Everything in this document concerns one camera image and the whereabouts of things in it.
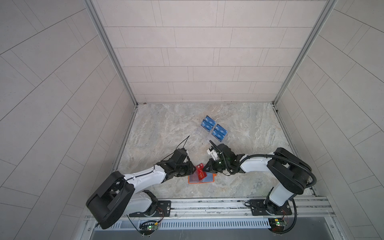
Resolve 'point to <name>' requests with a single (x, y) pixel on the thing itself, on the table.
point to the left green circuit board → (148, 227)
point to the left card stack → (208, 123)
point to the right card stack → (219, 132)
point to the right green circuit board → (277, 225)
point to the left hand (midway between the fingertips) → (199, 169)
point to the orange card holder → (194, 178)
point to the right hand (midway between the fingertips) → (202, 172)
